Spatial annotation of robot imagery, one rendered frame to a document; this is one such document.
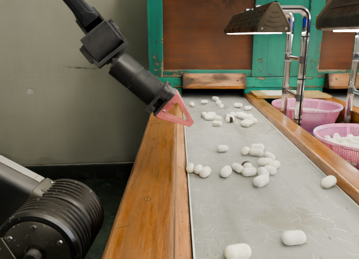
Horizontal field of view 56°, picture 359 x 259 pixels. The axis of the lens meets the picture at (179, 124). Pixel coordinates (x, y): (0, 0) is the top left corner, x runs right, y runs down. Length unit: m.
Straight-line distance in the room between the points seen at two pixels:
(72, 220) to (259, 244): 0.27
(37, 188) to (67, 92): 1.93
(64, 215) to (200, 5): 1.28
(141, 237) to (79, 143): 2.10
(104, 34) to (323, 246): 0.53
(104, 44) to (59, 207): 0.33
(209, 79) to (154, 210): 1.11
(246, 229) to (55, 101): 2.10
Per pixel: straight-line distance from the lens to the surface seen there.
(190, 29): 1.64
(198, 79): 1.59
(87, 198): 0.59
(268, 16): 0.87
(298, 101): 1.15
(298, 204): 0.66
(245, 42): 1.67
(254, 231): 0.56
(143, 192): 0.61
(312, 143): 0.93
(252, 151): 0.86
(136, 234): 0.50
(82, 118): 2.51
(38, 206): 0.54
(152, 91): 0.69
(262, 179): 0.70
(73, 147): 2.58
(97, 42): 0.70
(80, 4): 1.09
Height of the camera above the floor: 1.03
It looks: 15 degrees down
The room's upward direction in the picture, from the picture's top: straight up
